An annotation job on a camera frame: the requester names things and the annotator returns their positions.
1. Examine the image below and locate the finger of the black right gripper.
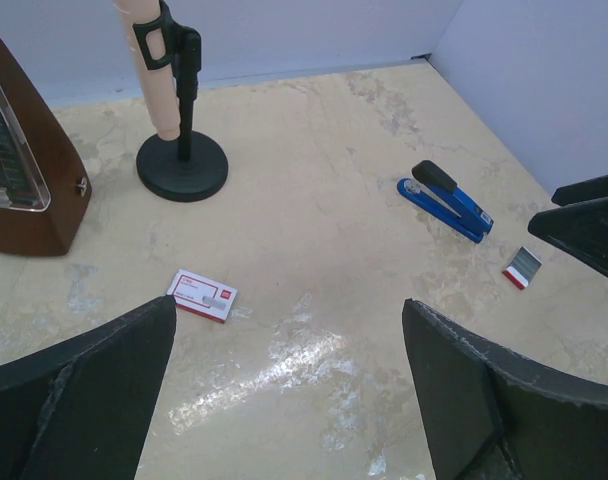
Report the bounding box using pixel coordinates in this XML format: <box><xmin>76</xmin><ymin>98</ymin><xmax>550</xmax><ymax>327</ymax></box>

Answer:
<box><xmin>528</xmin><ymin>196</ymin><xmax>608</xmax><ymax>278</ymax></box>
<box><xmin>551</xmin><ymin>175</ymin><xmax>608</xmax><ymax>206</ymax></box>

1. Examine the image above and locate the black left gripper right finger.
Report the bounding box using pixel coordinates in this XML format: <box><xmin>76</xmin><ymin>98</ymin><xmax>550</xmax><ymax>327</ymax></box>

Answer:
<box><xmin>402</xmin><ymin>299</ymin><xmax>608</xmax><ymax>479</ymax></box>

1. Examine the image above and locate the brown wooden metronome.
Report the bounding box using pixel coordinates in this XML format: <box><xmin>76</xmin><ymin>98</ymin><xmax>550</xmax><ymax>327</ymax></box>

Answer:
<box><xmin>0</xmin><ymin>38</ymin><xmax>92</xmax><ymax>257</ymax></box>

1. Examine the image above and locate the black microphone stand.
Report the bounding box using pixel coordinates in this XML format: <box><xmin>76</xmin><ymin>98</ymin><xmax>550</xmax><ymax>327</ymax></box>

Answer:
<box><xmin>136</xmin><ymin>1</ymin><xmax>229</xmax><ymax>203</ymax></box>

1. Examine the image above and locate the beige microphone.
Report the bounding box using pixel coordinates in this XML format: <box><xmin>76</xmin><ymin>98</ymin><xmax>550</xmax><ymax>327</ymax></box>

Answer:
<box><xmin>113</xmin><ymin>0</ymin><xmax>180</xmax><ymax>141</ymax></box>

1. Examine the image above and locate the staple box tray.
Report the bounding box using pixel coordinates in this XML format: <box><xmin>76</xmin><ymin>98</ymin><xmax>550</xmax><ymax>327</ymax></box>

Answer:
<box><xmin>502</xmin><ymin>246</ymin><xmax>542</xmax><ymax>290</ymax></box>

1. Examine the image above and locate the blue and black stapler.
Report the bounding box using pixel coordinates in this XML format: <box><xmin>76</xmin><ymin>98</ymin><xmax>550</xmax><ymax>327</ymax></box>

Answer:
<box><xmin>397</xmin><ymin>160</ymin><xmax>494</xmax><ymax>244</ymax></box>

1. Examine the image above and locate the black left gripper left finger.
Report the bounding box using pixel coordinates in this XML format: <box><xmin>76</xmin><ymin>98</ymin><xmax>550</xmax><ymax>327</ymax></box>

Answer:
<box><xmin>0</xmin><ymin>296</ymin><xmax>177</xmax><ymax>479</ymax></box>

